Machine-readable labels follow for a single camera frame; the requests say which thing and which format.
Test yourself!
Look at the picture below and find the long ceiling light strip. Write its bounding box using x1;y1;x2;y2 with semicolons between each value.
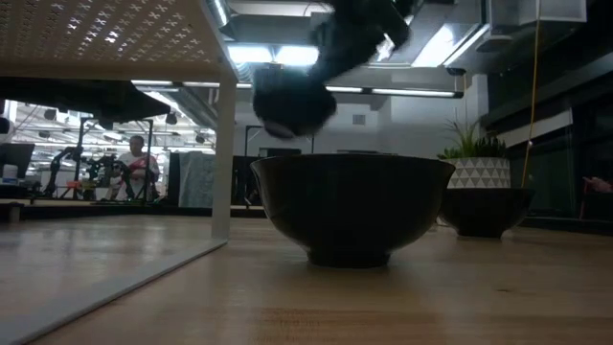
131;80;465;100

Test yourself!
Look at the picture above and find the potted plant in patterned pot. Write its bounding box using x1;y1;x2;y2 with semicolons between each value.
436;114;512;191

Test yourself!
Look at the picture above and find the grey cloth cover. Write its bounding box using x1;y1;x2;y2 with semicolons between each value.
177;150;216;208

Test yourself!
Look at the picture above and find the white perforated metal shelf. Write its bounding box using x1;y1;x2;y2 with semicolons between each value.
0;0;240;345

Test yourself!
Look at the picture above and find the person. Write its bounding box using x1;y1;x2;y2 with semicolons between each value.
112;134;162;200

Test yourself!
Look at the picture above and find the person's hand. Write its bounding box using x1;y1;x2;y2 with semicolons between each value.
581;175;613;194

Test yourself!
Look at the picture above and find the dark computer monitor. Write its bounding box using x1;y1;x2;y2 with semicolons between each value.
0;142;35;181

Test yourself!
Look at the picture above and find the yellow hanging cord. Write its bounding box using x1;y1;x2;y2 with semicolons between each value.
520;0;542;188

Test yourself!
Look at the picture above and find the black aluminium table frame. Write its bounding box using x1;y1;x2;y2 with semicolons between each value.
0;199;613;236

